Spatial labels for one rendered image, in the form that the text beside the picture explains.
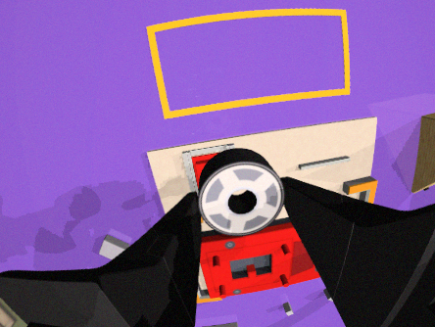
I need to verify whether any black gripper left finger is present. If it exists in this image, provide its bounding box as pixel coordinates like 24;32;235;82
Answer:
0;192;202;327

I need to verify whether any white wheel with black tyre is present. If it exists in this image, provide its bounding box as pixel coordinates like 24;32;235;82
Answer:
198;148;285;236

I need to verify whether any yellow rectangular outline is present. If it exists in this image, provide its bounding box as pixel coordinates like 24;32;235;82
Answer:
146;9;351;119

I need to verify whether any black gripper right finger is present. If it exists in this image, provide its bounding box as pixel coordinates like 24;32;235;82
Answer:
281;176;435;327

